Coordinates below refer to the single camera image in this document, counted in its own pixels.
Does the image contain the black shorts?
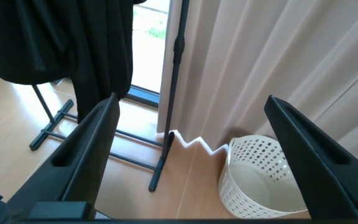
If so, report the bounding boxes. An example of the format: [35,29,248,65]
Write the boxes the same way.
[0,0,76,86]

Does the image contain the beige curtain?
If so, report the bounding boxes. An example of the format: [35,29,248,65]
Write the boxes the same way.
[157,0,358,166]

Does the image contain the window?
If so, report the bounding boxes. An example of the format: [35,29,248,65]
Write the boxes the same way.
[125,0,171,109]

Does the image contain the white laundry basket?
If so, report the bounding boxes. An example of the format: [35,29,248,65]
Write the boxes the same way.
[218,134,310,220]

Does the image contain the black clothes rack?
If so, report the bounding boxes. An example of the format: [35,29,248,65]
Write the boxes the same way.
[29,0,191,193]

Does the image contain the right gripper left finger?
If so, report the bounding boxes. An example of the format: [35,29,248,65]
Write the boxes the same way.
[6,92,121,220]

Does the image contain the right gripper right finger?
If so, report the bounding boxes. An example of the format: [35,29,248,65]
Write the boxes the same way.
[264,95,358,219]

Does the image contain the black garment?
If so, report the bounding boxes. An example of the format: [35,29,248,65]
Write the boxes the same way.
[69,0,148,124]

